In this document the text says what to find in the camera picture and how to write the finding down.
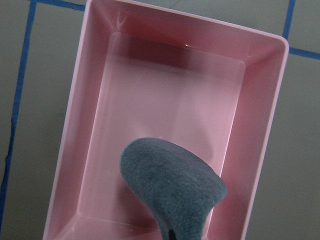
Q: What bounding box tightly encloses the pink plastic bin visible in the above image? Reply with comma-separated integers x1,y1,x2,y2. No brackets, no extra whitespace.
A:
43,0,289,240

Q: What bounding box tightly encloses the grey wiping cloth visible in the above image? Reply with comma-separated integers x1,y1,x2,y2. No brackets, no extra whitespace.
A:
119,137,227,240

